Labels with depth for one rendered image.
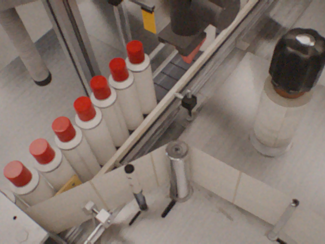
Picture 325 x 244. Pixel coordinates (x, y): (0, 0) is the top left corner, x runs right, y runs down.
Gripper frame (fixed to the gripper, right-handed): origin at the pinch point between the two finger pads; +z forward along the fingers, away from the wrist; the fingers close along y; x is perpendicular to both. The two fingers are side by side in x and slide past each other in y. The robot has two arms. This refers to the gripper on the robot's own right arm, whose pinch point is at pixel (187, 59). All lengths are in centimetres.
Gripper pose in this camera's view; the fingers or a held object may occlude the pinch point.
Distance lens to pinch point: 76.2
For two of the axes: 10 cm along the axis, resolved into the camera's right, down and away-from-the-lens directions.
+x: -7.9, -4.7, 4.0
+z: 0.9, 5.5, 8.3
